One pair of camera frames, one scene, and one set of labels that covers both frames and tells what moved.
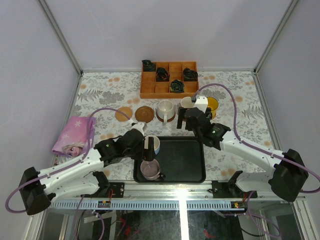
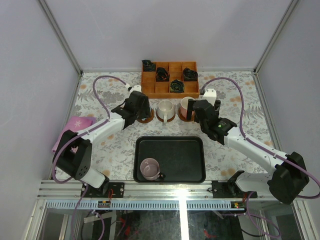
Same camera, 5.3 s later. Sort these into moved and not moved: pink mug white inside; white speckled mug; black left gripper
Moved: black left gripper
Not moved: white speckled mug; pink mug white inside
